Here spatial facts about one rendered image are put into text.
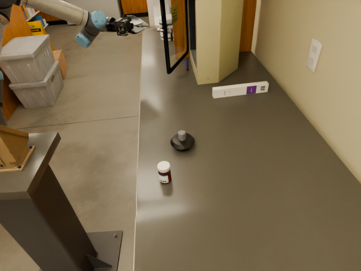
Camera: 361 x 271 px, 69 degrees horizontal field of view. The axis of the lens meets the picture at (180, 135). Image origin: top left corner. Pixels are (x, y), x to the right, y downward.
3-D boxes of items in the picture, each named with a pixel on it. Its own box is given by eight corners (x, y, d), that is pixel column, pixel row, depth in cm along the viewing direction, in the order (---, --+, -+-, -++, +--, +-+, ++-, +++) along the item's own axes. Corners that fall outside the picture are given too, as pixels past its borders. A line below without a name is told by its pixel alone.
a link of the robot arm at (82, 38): (79, 30, 126) (90, 16, 131) (72, 40, 135) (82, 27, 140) (93, 41, 130) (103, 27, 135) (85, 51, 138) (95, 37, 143)
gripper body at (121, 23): (127, 36, 133) (107, 35, 137) (135, 31, 139) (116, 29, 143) (124, 21, 128) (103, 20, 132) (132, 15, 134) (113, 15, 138)
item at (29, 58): (59, 59, 332) (50, 33, 311) (45, 82, 285) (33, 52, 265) (26, 63, 330) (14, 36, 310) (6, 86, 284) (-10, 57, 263)
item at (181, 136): (193, 136, 103) (192, 123, 99) (196, 152, 96) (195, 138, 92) (170, 139, 103) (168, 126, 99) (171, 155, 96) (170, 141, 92)
